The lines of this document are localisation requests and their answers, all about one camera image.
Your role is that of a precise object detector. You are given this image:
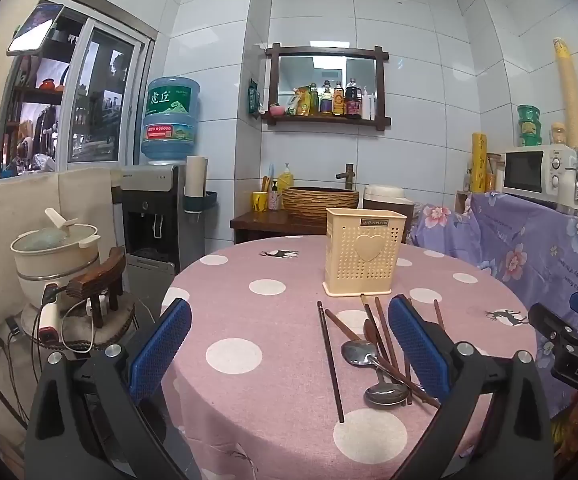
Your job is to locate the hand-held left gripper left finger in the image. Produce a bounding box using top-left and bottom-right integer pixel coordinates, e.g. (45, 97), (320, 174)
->
(25, 297), (202, 480)

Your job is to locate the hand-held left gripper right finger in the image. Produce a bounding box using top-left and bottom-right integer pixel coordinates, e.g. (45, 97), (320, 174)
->
(388, 294), (554, 480)

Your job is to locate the translucent grey plastic spoon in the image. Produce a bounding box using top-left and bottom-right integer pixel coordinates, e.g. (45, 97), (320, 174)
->
(365, 360), (410, 407)

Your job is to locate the metal spoon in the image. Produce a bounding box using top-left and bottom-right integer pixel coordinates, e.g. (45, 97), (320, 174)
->
(341, 340), (424, 398)

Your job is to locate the dark chopstick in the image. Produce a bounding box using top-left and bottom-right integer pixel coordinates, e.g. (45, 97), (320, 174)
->
(317, 301), (346, 423)

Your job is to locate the cream plastic utensil holder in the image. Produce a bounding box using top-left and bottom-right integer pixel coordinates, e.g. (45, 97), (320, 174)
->
(323, 207), (408, 297)

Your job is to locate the round cushioned stool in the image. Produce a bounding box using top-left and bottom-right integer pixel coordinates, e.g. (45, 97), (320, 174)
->
(21, 295), (137, 353)

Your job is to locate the purple floral cloth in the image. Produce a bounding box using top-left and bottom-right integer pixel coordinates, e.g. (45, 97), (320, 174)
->
(409, 192), (578, 413)

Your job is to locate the dark wooden stool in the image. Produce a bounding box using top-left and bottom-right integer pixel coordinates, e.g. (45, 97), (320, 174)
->
(65, 247), (128, 328)

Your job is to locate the pink polka-dot tablecloth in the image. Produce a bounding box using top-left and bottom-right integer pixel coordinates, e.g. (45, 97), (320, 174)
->
(161, 234), (540, 480)

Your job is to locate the cream pot with lid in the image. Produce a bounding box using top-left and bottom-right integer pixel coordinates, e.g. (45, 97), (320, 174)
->
(10, 208), (101, 311)

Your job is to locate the white microwave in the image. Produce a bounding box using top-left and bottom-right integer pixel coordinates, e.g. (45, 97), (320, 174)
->
(501, 144), (578, 207)

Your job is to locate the rice cooker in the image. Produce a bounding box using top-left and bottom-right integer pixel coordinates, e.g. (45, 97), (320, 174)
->
(363, 185), (416, 227)

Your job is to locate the teal plastic holder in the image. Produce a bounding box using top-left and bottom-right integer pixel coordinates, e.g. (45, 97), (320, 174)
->
(184, 191), (218, 214)

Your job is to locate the dark wooden counter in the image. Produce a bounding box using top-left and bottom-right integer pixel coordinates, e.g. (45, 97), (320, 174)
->
(230, 210), (330, 244)

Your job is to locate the water dispenser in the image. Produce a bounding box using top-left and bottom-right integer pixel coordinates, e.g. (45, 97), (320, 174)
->
(119, 164), (206, 277)

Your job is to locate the yellow film roll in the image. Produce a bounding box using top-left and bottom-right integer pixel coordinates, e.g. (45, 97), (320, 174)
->
(471, 133), (488, 193)

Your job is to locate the white paper cup tube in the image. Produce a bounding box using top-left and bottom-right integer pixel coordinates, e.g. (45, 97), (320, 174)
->
(185, 156), (208, 196)

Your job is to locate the woven basin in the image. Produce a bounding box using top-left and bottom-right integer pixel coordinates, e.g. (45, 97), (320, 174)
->
(281, 186), (360, 222)

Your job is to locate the bamboo style faucet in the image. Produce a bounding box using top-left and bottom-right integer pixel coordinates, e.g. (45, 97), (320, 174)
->
(335, 162), (357, 191)

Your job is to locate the yellow soap dispenser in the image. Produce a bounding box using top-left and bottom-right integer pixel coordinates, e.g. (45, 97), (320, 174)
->
(277, 162), (296, 196)

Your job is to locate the tall yellow rolled mat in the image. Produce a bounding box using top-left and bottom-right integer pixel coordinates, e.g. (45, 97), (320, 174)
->
(553, 37), (578, 149)

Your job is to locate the blue water bottle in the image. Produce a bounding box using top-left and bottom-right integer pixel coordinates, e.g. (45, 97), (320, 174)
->
(141, 76), (202, 165)

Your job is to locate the sliding window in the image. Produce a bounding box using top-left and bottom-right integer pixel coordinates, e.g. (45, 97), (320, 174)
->
(0, 0), (157, 181)

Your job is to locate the wooden framed mirror shelf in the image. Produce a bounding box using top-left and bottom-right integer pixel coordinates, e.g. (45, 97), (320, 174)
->
(261, 43), (392, 129)

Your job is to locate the dark soy sauce bottle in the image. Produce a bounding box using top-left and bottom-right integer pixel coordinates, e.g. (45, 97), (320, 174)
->
(345, 78), (362, 118)

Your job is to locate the green hanging packet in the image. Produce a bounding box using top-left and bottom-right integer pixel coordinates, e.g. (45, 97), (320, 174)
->
(247, 79), (262, 117)

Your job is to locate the yellow seasoning packet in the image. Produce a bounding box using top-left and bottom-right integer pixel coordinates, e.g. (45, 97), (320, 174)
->
(289, 89), (312, 116)

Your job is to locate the phone on mount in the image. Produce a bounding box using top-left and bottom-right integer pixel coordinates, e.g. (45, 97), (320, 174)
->
(7, 4), (64, 57)

